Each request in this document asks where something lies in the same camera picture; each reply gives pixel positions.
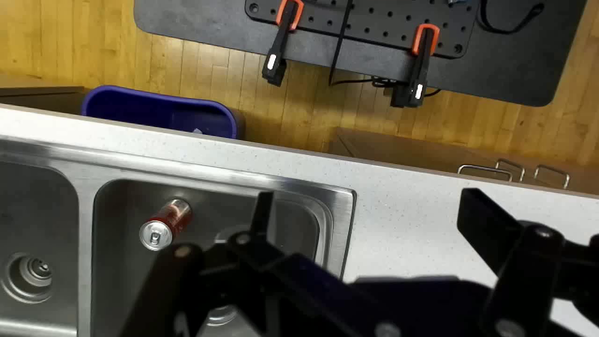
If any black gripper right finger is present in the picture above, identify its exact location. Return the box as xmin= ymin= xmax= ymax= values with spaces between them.
xmin=458 ymin=186 xmax=599 ymax=337

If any silver wire drawer handle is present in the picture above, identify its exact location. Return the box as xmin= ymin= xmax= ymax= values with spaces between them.
xmin=458 ymin=162 xmax=503 ymax=182
xmin=495 ymin=158 xmax=527 ymax=186
xmin=532 ymin=164 xmax=574 ymax=192

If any wooden base cabinet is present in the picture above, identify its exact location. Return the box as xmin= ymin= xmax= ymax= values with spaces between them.
xmin=327 ymin=128 xmax=599 ymax=196
xmin=0 ymin=83 xmax=91 ymax=119

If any thin black base cable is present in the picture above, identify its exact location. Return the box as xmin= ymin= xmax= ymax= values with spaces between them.
xmin=328 ymin=0 xmax=392 ymax=91

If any blue plastic bin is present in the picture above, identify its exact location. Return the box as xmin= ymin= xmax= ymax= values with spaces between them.
xmin=81 ymin=85 xmax=242 ymax=141

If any looped black base cable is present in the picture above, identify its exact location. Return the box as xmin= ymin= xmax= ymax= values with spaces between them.
xmin=478 ymin=0 xmax=547 ymax=38

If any orange black bar clamp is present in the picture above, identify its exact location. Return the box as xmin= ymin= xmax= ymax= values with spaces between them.
xmin=261 ymin=0 xmax=308 ymax=89
xmin=390 ymin=23 xmax=443 ymax=109

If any stainless steel double sink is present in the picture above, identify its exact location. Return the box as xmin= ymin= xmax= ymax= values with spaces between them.
xmin=0 ymin=138 xmax=358 ymax=337

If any red soda can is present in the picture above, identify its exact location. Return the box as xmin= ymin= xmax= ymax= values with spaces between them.
xmin=138 ymin=197 xmax=196 ymax=254

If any round steel sink drain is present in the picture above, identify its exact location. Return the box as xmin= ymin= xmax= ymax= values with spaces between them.
xmin=3 ymin=252 xmax=59 ymax=308
xmin=203 ymin=304 xmax=246 ymax=332

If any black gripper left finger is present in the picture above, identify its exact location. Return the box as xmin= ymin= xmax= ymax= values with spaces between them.
xmin=121 ymin=190 xmax=401 ymax=337

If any black pegboard panel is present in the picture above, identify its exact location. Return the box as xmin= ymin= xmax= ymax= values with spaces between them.
xmin=134 ymin=0 xmax=589 ymax=109

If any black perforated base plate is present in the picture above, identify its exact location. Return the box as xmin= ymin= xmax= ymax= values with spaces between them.
xmin=244 ymin=0 xmax=480 ymax=63

